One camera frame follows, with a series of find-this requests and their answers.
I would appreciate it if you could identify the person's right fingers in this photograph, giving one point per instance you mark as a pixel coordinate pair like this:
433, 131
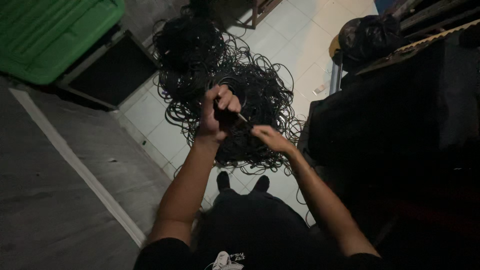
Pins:
259, 131

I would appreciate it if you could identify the black plastic bag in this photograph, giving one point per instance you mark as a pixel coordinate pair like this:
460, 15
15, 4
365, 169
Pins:
369, 37

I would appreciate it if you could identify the person's black trousers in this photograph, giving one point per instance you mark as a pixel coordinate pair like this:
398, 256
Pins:
255, 221

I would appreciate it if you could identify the person's right hand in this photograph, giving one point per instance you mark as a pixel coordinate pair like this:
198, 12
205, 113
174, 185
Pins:
273, 138

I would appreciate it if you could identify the person's right black shoe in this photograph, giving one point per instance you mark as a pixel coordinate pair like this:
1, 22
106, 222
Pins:
261, 183

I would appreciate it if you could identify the large black equipment case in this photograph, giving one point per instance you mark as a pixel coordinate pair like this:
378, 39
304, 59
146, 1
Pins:
397, 123

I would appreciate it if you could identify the small white paper scrap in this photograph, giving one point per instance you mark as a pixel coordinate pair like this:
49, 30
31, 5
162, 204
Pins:
319, 89

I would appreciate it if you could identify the person's left fingers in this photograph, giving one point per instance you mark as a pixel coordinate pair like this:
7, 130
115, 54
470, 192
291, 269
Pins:
228, 98

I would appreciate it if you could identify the green plastic bin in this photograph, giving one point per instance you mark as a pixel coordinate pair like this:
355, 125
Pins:
56, 35

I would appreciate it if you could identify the person's left hand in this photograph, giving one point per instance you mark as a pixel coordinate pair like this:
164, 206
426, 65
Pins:
210, 116

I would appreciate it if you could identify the metal chair leg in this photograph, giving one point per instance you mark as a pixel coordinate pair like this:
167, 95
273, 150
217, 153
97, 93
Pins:
335, 75

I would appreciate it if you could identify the black flight case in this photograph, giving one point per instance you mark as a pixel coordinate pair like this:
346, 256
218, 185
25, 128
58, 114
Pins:
112, 71

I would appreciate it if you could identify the person's black shirt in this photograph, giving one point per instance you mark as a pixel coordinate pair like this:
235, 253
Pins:
180, 255

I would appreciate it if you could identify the person's black shoe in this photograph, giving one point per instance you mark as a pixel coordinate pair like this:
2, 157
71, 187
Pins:
223, 180
261, 183

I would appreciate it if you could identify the person's left black shoe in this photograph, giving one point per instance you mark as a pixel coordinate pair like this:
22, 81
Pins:
223, 180

